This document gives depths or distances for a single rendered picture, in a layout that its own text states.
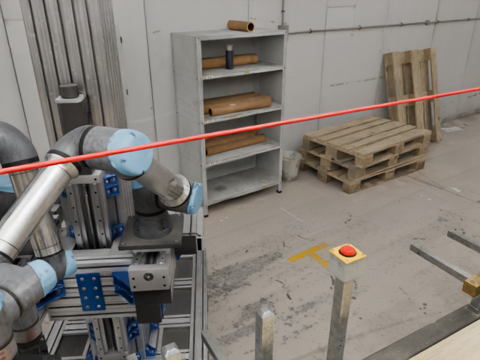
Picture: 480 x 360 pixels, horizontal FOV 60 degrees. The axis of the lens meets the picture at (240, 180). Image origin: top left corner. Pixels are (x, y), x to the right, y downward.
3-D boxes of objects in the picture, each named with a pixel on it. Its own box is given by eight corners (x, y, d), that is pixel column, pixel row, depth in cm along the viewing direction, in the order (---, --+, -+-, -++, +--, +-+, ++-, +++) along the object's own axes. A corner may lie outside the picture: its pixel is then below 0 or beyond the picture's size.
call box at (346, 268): (326, 272, 116) (328, 249, 113) (346, 265, 119) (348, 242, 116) (343, 286, 110) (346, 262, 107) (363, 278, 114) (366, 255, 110)
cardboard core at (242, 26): (226, 20, 361) (246, 21, 339) (234, 19, 365) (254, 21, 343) (226, 29, 365) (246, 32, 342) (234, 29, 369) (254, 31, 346)
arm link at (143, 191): (145, 196, 161) (141, 163, 155) (176, 201, 157) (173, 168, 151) (127, 210, 151) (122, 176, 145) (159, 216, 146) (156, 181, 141)
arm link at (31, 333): (41, 326, 108) (6, 337, 105) (44, 338, 110) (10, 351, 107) (38, 308, 114) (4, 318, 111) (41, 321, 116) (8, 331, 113)
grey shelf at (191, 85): (181, 199, 407) (169, 32, 343) (255, 177, 453) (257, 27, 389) (204, 218, 374) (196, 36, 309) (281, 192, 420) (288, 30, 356)
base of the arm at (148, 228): (136, 219, 164) (133, 197, 160) (173, 218, 165) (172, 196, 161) (129, 240, 151) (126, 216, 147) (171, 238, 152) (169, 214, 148)
